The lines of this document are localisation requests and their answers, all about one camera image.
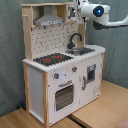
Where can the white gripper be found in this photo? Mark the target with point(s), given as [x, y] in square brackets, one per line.
[77, 6]

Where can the white microwave door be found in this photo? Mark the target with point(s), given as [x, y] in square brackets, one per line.
[74, 12]

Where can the white oven door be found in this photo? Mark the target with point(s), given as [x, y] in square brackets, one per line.
[64, 97]

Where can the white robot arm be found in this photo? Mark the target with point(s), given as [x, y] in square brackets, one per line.
[98, 12]

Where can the wooden toy kitchen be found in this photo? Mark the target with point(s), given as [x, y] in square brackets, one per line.
[40, 84]

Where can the grey range hood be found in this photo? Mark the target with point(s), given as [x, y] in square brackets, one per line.
[48, 18]

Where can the grey toy sink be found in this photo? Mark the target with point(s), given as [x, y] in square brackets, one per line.
[79, 51]

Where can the black toy stovetop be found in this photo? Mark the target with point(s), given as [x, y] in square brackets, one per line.
[52, 59]

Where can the right red stove knob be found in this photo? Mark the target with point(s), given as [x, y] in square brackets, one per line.
[74, 69]

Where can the red stove knob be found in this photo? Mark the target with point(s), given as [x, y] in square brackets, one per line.
[74, 69]
[56, 75]

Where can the left red stove knob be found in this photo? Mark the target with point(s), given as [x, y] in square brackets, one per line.
[56, 75]

